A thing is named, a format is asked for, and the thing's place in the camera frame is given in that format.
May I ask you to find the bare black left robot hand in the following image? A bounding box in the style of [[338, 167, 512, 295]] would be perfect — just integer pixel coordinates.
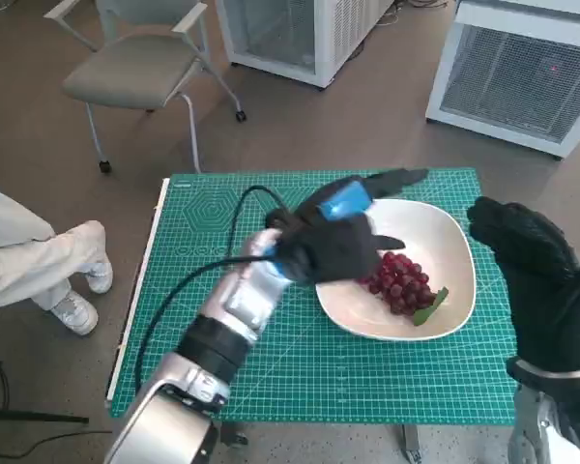
[[295, 167, 430, 252]]

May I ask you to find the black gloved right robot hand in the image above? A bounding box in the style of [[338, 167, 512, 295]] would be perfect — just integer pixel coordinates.
[[466, 195, 580, 374]]

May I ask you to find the red toy grape bunch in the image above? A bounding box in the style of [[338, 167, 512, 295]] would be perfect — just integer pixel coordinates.
[[357, 250, 450, 328]]

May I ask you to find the white square plate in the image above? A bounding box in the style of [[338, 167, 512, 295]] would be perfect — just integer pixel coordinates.
[[314, 197, 478, 342]]

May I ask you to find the white mesh cabinet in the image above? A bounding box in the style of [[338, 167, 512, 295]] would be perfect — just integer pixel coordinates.
[[424, 2, 580, 161], [216, 0, 395, 90]]

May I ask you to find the green cutting mat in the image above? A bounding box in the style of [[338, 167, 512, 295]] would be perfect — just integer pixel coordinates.
[[106, 167, 519, 427]]

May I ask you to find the black floor stand bar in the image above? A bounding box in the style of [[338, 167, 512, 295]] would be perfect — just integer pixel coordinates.
[[0, 407, 90, 426]]

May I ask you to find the grey table leg bracket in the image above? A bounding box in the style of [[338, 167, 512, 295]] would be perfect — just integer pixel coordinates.
[[221, 423, 248, 449], [399, 424, 423, 461]]

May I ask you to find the grey chair with white frame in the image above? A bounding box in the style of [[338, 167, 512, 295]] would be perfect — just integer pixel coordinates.
[[44, 0, 248, 176]]

